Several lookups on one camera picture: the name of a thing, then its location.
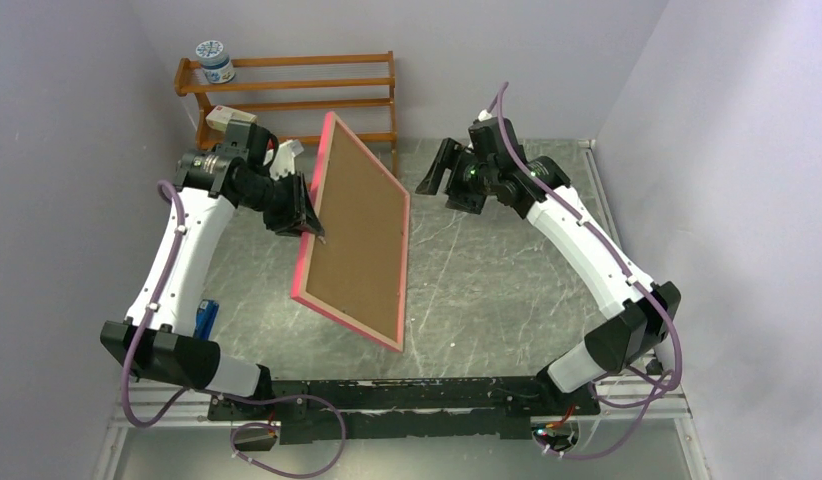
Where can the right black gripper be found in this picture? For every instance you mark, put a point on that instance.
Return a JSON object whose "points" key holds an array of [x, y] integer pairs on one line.
{"points": [[445, 160]]}

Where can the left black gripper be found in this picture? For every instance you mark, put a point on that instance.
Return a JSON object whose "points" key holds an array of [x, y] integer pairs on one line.
{"points": [[298, 214]]}

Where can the brown cardboard backing board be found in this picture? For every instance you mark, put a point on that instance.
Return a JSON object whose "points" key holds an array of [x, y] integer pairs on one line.
{"points": [[358, 245]]}

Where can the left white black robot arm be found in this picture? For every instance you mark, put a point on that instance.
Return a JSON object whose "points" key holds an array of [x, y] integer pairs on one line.
{"points": [[156, 340]]}

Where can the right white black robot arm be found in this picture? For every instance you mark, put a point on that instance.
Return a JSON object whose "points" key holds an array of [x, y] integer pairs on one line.
{"points": [[638, 311]]}

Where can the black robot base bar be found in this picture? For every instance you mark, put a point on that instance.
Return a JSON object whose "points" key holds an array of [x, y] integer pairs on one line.
{"points": [[504, 406]]}

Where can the wooden three-tier shelf rack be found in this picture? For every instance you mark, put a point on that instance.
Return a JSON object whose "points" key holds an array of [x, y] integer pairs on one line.
{"points": [[300, 84]]}

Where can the small white carton box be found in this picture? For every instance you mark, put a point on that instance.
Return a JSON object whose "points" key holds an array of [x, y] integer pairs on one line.
{"points": [[220, 116]]}

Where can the blue black stapler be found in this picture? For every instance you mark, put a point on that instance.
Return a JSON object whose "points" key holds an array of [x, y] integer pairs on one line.
{"points": [[205, 318]]}

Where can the white blue-lidded jar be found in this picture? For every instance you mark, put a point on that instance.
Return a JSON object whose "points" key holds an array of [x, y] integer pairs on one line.
{"points": [[215, 62]]}

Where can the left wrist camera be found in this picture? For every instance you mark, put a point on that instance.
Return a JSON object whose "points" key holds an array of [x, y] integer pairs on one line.
{"points": [[280, 160]]}

